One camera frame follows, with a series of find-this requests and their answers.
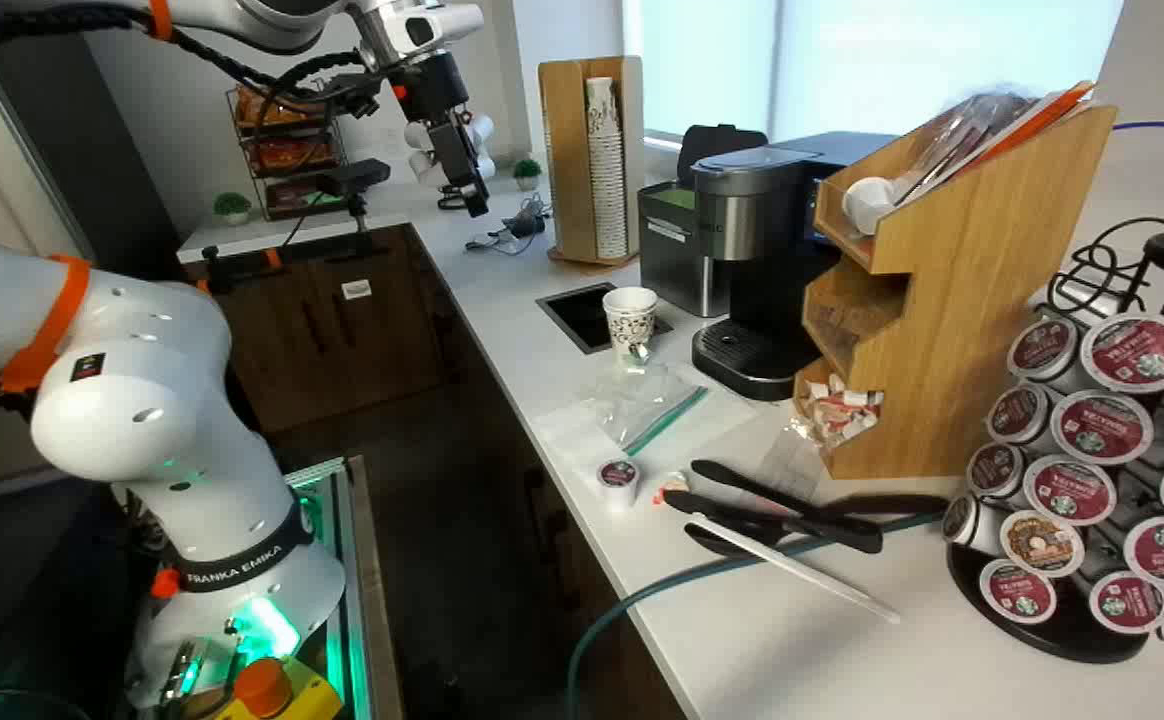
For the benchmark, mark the wooden cup dispenser stand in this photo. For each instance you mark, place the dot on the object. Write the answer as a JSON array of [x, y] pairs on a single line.
[[565, 163]]

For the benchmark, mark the small green plant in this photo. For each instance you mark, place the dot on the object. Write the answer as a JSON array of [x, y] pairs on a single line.
[[526, 169], [229, 205]]

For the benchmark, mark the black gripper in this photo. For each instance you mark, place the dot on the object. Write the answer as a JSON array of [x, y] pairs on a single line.
[[438, 89]]

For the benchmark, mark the black plastic utensil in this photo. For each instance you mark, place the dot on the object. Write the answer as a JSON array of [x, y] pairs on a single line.
[[721, 515]]

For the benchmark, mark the black silver coffee machine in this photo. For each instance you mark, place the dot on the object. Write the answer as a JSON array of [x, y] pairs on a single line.
[[773, 254]]

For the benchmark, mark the brown donut lid coffee pod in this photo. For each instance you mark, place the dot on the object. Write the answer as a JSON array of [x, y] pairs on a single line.
[[1042, 544]]

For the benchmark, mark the white creamer cup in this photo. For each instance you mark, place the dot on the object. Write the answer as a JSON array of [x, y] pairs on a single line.
[[864, 205]]

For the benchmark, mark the white stir stick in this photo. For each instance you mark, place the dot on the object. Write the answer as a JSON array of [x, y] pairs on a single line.
[[802, 568]]

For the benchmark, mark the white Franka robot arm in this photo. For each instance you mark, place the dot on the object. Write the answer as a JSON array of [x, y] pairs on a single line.
[[142, 387]]

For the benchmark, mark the window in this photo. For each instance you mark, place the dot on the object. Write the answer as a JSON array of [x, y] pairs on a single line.
[[872, 63]]

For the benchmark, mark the bag of sugar packets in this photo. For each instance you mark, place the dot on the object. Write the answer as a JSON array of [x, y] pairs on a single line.
[[840, 409]]

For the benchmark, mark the wooden condiment organizer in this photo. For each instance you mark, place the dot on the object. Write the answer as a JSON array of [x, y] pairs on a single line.
[[966, 305]]

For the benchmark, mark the yellow box with orange button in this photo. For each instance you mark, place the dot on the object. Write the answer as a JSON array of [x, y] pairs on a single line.
[[274, 692]]

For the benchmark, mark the clear plastic zip bag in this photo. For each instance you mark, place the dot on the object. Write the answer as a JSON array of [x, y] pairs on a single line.
[[645, 406]]

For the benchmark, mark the black plastic tongs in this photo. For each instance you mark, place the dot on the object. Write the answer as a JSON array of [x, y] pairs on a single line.
[[793, 504]]

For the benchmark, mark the loose coffee pod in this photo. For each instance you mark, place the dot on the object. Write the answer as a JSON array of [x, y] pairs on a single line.
[[620, 477]]

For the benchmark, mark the wooden counter cabinet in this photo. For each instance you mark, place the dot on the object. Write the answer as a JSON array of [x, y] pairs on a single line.
[[343, 324]]

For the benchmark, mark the stack of paper cups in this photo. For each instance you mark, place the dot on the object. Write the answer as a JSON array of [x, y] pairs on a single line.
[[605, 167]]

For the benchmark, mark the bundle of packets and stirrers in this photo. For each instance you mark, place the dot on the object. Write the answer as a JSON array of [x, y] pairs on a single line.
[[984, 126]]

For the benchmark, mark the small black device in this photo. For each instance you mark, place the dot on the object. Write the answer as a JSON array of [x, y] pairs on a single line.
[[456, 200]]

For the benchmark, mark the patterned paper cup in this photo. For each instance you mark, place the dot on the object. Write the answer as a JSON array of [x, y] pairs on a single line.
[[628, 324]]

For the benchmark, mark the metal framed counter trash opening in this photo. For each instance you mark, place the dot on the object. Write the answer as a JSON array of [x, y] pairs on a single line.
[[582, 317]]

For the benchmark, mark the robot mounting stand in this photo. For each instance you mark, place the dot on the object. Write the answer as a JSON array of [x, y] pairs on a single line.
[[357, 584]]

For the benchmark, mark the snack shelf rack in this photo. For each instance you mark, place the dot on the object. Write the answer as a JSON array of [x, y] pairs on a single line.
[[285, 153]]

